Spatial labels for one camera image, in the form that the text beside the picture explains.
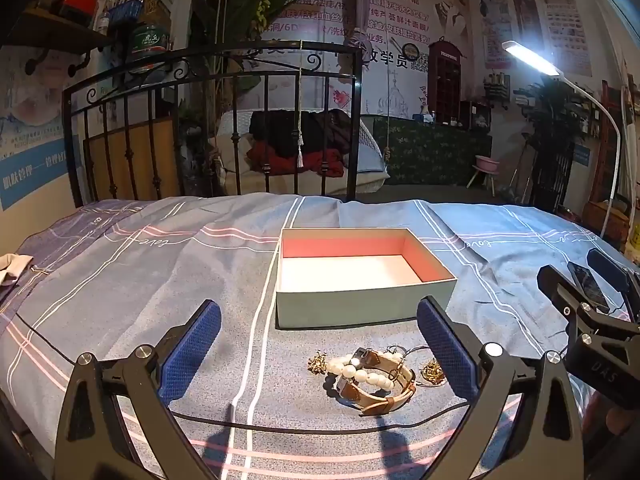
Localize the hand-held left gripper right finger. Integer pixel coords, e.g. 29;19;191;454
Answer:
416;296;586;480

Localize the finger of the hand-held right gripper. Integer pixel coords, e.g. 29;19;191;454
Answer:
567;247;640;321
537;264;640;356

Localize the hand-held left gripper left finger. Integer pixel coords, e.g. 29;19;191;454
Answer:
54;299;223;480

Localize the watch with beige strap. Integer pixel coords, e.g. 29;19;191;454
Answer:
336;347;417;416

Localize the white pearl bracelet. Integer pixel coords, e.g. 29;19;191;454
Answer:
322;352;396;391

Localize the green box with pink lining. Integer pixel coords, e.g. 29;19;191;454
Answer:
274;227;458;331

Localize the wooden stand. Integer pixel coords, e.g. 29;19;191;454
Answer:
582;80;640;256

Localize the pink stool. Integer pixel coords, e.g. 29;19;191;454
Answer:
467;156;501;196

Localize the dark potted plant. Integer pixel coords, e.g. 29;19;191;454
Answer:
520;77;588;211

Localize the green patterned counter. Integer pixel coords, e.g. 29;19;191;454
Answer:
372;115;493;186

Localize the orange wooden board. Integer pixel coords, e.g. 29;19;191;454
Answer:
82;117;181;206

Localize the beige cloth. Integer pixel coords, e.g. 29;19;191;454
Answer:
0;254;35;288

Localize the red cloth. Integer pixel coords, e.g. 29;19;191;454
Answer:
245;140;346;178

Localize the white wicker swing chair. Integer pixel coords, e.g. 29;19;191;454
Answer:
210;110;391;196

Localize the white floor lamp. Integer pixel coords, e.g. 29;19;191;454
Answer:
501;40;623;241

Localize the red phone booth cabinet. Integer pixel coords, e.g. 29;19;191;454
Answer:
427;39;463;123

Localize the black clothes pile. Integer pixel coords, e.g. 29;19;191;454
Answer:
248;109;353;158

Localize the green water jug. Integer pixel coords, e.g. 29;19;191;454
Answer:
131;22;168;73

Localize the blue basket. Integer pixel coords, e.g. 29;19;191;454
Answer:
107;0;146;26

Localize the small wall rack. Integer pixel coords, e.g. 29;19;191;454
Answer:
482;72;511;108

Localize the hanging tassel cord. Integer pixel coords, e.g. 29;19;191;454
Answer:
295;40;307;170

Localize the black metal bed frame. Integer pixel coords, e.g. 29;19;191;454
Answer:
62;40;363;208

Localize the blue and white wall poster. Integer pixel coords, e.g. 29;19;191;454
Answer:
0;45;76;211

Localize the wall calendar poster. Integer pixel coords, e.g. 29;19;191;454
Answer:
539;0;593;78

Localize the large printed wall banner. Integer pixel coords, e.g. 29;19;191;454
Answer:
265;0;473;116

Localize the dark wall shelf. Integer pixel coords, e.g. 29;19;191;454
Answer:
10;7;118;76

